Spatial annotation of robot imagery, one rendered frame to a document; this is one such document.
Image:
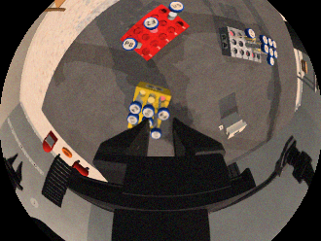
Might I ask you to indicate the yellow tube rack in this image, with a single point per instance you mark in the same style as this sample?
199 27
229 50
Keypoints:
157 90

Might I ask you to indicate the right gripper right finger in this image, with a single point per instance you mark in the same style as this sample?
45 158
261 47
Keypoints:
194 142

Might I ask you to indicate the red lego plate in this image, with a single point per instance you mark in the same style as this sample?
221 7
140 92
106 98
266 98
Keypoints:
137 31

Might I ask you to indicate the grey tube rack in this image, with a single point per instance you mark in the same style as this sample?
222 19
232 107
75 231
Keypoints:
230 45

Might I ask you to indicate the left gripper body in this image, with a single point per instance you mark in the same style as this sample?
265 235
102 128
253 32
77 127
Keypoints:
15 180

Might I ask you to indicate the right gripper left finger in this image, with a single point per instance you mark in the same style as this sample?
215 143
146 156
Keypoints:
128 141

